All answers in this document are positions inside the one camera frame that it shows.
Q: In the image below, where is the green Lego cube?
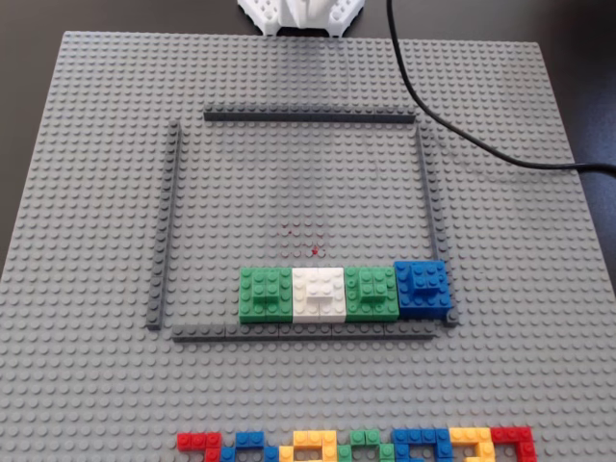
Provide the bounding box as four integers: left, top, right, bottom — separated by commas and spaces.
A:
239, 267, 295, 324
343, 264, 400, 322

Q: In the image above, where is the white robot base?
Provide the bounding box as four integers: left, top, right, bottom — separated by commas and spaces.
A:
238, 0, 367, 38

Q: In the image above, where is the white Lego cube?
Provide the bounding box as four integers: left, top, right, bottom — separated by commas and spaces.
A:
291, 266, 347, 324

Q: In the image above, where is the blue Lego cube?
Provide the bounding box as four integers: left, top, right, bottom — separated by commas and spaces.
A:
393, 259, 453, 321

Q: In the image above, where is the dark grey brick strip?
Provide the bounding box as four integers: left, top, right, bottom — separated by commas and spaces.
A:
202, 103, 416, 124
413, 122, 459, 328
145, 119, 183, 331
170, 321, 439, 344

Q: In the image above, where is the yellow Lego brick letter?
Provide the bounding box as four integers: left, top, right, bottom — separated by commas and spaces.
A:
278, 430, 339, 462
449, 426, 497, 462

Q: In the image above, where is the green Lego brick letter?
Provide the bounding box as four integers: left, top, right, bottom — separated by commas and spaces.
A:
336, 429, 397, 462

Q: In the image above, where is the grey Lego baseplate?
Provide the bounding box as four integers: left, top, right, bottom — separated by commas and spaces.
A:
0, 31, 616, 462

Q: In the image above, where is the blue Lego brick letter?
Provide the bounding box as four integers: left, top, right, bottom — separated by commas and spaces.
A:
392, 427, 453, 462
218, 431, 280, 462

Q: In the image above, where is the red Lego brick letter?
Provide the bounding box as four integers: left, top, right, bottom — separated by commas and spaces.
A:
176, 431, 223, 462
490, 425, 538, 462

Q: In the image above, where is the black cable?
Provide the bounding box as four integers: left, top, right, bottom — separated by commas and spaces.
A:
386, 0, 616, 175

